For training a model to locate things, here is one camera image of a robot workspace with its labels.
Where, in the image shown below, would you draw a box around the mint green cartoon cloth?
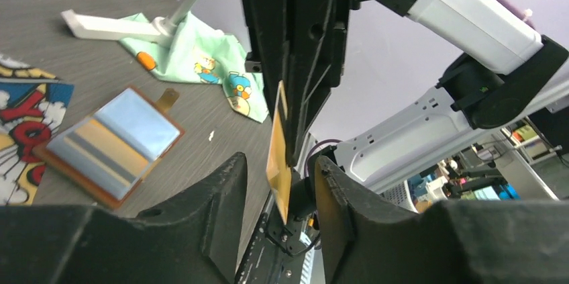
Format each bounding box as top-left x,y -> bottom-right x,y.
119,13 -> 268,123

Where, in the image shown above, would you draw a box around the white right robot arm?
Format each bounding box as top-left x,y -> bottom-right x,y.
242,0 -> 568,191

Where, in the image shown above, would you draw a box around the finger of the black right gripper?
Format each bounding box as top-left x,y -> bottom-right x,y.
285,0 -> 333,166
238,0 -> 290,118

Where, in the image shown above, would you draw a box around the gold credit card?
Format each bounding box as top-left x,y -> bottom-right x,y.
266,81 -> 292,224

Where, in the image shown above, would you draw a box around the white clothes rack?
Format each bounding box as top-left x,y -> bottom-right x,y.
60,0 -> 227,49

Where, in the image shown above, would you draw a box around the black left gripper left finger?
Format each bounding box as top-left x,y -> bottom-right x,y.
1,152 -> 248,283

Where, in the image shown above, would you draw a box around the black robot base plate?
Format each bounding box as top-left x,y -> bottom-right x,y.
235,194 -> 320,284

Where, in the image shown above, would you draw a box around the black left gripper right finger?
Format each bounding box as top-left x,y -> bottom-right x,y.
315,156 -> 568,283

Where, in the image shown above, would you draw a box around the colourful comic print shorts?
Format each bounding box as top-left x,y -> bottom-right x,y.
1,54 -> 74,205

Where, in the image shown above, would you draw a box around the brown leather card holder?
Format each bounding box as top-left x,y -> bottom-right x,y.
33,87 -> 185,209

